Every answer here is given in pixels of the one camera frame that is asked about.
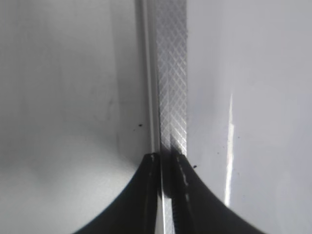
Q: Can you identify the white magnetic whiteboard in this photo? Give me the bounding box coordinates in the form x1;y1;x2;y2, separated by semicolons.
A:
138;0;312;234

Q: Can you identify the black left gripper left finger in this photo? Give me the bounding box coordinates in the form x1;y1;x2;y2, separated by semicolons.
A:
76;153;160;234

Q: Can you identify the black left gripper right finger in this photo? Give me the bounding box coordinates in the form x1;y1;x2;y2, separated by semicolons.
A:
169;150;312;234

